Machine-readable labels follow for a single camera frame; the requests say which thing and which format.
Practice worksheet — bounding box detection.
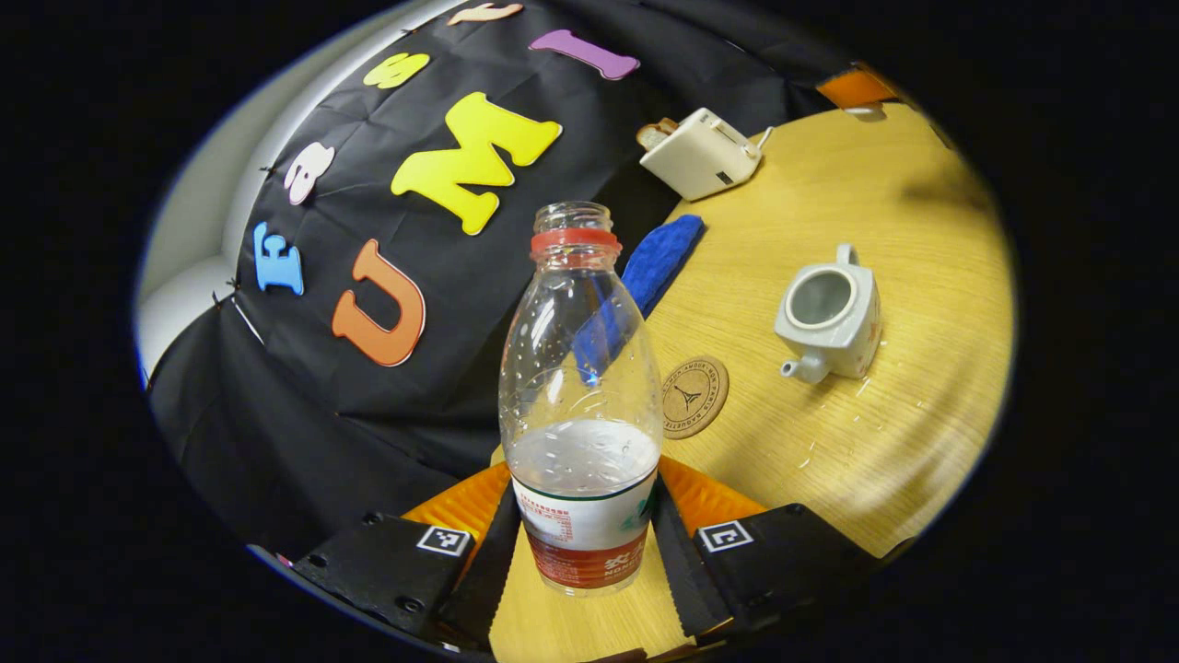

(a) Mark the black backdrop cloth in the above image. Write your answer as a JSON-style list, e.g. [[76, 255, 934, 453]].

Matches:
[[147, 0, 858, 563]]

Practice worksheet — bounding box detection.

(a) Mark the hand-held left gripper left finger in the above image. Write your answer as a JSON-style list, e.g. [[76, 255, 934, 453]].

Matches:
[[276, 463, 523, 657]]

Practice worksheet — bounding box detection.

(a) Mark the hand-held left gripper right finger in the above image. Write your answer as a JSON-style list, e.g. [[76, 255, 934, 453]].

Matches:
[[650, 456, 885, 646]]

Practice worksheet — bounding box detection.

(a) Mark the clear plastic water bottle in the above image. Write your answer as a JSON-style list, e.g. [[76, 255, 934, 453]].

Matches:
[[499, 201, 664, 598]]

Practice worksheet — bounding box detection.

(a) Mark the round cork coaster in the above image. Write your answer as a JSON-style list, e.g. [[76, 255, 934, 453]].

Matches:
[[661, 356, 730, 440]]

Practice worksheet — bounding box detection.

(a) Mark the white ceramic teacup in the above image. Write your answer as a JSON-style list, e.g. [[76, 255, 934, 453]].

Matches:
[[774, 243, 882, 385]]

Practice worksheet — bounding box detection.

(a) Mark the white toaster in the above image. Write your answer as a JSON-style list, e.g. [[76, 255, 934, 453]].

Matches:
[[638, 108, 765, 202]]

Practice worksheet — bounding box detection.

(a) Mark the blue towel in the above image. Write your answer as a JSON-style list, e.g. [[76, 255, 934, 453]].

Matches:
[[573, 215, 706, 388]]

